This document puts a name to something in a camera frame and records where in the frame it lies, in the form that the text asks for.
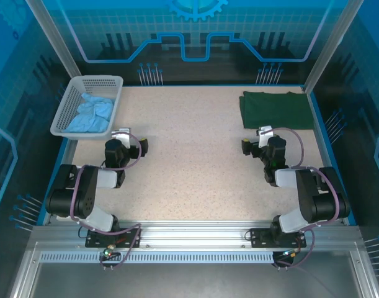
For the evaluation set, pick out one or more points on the light blue t-shirt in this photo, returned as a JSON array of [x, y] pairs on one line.
[[93, 115]]

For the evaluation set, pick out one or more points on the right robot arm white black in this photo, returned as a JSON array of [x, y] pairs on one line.
[[304, 192]]

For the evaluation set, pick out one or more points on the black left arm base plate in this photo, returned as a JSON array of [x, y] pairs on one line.
[[130, 239]]

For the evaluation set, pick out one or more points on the dark green t-shirt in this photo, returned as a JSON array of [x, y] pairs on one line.
[[279, 108]]

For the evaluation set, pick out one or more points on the small connector board with LED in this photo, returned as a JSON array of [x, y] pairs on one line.
[[290, 254], [108, 253]]

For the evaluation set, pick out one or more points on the aluminium mounting rail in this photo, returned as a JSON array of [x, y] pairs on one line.
[[192, 232]]

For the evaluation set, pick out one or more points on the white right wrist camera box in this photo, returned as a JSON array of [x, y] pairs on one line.
[[265, 135]]

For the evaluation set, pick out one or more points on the white perforated plastic basket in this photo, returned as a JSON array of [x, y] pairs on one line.
[[87, 83]]

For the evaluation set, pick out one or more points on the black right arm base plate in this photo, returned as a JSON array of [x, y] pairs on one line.
[[257, 237]]

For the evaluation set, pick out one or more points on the grey metal base frame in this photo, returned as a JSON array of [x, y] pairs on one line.
[[192, 279]]

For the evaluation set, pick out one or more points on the aluminium frame post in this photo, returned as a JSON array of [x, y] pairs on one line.
[[332, 40], [52, 40]]

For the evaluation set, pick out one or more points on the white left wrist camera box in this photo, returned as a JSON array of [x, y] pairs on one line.
[[121, 136]]

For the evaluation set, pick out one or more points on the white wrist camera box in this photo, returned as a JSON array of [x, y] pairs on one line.
[[121, 136], [265, 135]]

